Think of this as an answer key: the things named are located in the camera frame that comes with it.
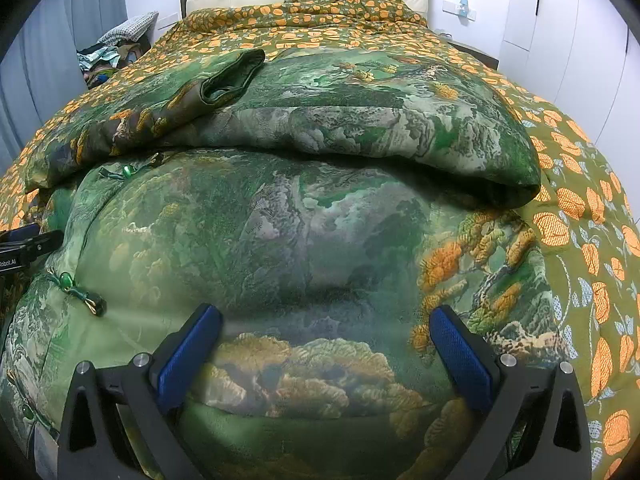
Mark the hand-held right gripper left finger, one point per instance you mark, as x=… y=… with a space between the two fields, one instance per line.
x=190 y=355

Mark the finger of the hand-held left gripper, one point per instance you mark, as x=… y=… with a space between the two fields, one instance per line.
x=22 y=234
x=45 y=242

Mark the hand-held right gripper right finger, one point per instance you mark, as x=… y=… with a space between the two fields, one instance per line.
x=460 y=355

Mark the green printed padded jacket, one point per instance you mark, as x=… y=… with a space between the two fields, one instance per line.
x=300 y=210

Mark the pile of clothes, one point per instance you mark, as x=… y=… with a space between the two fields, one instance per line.
x=100 y=57

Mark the blue curtain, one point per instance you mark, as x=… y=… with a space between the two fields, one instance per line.
x=60 y=35

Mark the green quilt with orange flowers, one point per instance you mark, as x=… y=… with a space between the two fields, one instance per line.
x=575 y=160

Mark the checked pillow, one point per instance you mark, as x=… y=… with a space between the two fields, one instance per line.
x=132 y=25

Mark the dark nightstand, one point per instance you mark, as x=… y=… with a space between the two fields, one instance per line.
x=480 y=55

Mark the white wardrobe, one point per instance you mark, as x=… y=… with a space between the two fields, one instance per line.
x=575 y=35

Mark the white wall switch plate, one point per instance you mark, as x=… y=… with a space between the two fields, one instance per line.
x=166 y=20

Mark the wall socket with blue plug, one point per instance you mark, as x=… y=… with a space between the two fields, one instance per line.
x=460 y=7

